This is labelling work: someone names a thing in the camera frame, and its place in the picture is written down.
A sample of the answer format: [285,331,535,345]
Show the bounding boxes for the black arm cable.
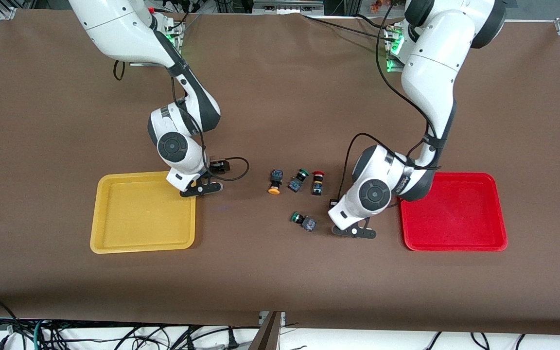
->
[338,0,443,205]
[113,58,250,183]

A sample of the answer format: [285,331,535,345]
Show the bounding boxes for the red plastic tray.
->
[399,172,509,252]

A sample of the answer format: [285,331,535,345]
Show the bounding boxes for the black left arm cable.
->
[338,0,443,205]

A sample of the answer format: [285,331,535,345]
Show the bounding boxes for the yellow mushroom push button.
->
[267,169,284,196]

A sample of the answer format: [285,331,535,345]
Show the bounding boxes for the brown table leg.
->
[248,311,283,350]

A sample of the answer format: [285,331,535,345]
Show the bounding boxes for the black cable on table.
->
[302,14,392,39]

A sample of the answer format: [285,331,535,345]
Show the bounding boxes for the brown table cover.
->
[0,7,560,336]

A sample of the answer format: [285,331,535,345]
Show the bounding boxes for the silver metal rail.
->
[252,0,325,15]

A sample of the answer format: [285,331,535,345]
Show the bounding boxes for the green mushroom push button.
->
[288,169,310,193]
[290,211,317,232]

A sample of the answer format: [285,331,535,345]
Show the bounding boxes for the yellow plastic tray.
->
[89,171,198,255]

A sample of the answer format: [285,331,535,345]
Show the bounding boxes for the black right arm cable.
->
[113,58,250,183]

